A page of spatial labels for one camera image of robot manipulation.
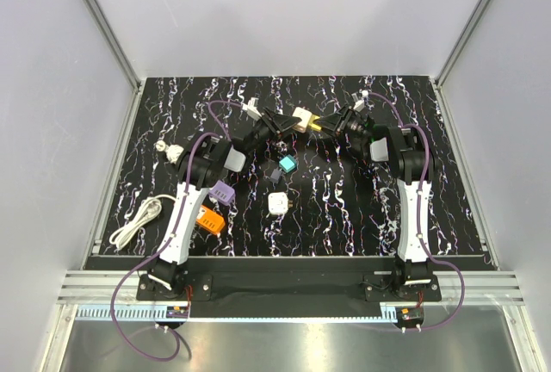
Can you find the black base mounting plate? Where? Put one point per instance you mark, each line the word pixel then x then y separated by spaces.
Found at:
pixel 208 287

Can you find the orange power strip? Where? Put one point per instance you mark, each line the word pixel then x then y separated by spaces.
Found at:
pixel 211 221

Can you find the purple power strip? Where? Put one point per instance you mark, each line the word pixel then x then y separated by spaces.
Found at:
pixel 223 193

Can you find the white cube socket adapter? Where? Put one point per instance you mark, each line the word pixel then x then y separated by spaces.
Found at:
pixel 279 203

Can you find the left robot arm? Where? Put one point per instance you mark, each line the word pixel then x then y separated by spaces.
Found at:
pixel 199 165

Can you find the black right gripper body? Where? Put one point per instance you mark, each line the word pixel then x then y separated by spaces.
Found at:
pixel 345 123

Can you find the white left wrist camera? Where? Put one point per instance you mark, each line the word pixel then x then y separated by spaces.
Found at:
pixel 251 107

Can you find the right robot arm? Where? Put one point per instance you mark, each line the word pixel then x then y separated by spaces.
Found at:
pixel 406 152

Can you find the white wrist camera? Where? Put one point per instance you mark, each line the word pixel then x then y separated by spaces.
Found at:
pixel 359 100
pixel 251 107

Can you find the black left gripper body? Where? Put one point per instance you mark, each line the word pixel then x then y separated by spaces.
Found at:
pixel 264 131

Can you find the aluminium frame rail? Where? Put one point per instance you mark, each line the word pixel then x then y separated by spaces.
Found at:
pixel 95 9

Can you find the white pink socket adapter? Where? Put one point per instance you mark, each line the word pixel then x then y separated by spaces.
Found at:
pixel 304 116

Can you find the dark purple plug adapter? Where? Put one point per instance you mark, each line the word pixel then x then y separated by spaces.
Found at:
pixel 275 176

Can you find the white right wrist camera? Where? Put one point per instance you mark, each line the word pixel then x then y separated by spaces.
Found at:
pixel 359 100

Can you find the teal plug adapter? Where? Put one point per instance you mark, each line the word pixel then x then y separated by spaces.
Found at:
pixel 288 164

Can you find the white plug with cord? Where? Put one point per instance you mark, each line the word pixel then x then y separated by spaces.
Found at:
pixel 171 152

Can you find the yellow plug adapter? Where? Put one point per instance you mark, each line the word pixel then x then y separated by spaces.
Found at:
pixel 313 125

